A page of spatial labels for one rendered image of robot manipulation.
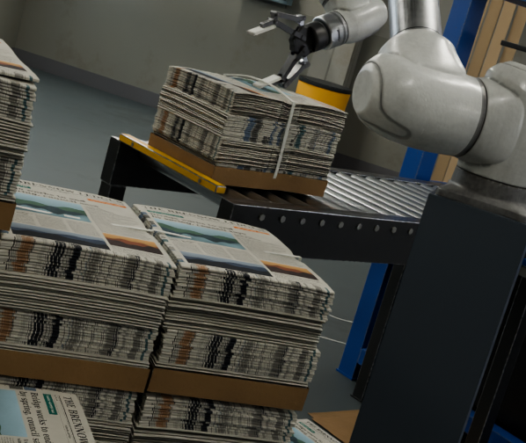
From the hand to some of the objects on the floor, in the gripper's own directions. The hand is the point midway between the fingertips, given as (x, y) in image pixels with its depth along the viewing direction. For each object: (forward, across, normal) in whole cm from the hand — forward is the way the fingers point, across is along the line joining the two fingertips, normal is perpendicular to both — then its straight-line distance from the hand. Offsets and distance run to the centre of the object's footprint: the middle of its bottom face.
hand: (256, 58), depth 273 cm
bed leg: (+64, +91, +26) cm, 114 cm away
